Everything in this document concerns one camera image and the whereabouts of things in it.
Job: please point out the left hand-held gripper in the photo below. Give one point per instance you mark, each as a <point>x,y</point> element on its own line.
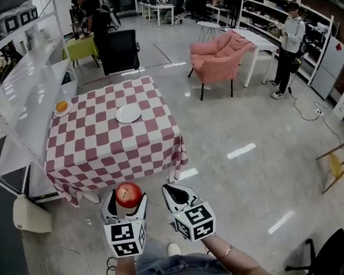
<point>124,236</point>

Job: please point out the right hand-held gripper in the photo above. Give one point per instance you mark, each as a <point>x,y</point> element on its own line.
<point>196,223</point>

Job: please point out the red apple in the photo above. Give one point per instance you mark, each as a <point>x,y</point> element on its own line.
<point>128,195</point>

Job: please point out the person's right forearm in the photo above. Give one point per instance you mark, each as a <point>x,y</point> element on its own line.
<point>240,264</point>

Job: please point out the small white plate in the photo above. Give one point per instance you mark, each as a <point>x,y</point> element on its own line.
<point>65,112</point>

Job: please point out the person's white shoe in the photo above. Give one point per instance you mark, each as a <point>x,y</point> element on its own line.
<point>173,249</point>

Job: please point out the pink checkered tablecloth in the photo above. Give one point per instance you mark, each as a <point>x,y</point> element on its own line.
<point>105,147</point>

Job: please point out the person's grey jeans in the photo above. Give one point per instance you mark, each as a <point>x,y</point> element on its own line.
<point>174,274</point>

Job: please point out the beige plastic box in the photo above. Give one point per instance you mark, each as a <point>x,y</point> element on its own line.
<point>30,214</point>

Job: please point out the orange fruit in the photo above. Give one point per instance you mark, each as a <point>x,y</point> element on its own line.
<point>62,106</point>

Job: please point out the pink armchair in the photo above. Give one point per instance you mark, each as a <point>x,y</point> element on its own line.
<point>215,59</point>

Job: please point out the black mesh chair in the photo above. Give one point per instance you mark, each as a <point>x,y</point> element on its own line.
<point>119,52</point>

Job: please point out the large white shelf rack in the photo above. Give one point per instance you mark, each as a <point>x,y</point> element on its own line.
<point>28,75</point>

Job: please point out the small white power strip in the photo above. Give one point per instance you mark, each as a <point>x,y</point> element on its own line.
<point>319,112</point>

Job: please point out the green chair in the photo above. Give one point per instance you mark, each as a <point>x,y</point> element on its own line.
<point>80,47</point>

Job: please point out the black swivel office chair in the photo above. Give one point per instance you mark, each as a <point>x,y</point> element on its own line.
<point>334,254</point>

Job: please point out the round white side table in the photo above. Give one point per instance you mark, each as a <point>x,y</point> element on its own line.
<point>208,24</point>

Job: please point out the long white table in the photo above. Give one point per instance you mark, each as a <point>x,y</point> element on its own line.
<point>261,42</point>

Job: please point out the white office desk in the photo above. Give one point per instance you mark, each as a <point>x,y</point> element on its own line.
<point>158,8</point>

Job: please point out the grey refrigerator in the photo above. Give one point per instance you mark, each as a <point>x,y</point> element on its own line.
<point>329,65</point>

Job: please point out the white shelf rack with clutter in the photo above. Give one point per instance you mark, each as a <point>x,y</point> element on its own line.
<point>269,13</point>

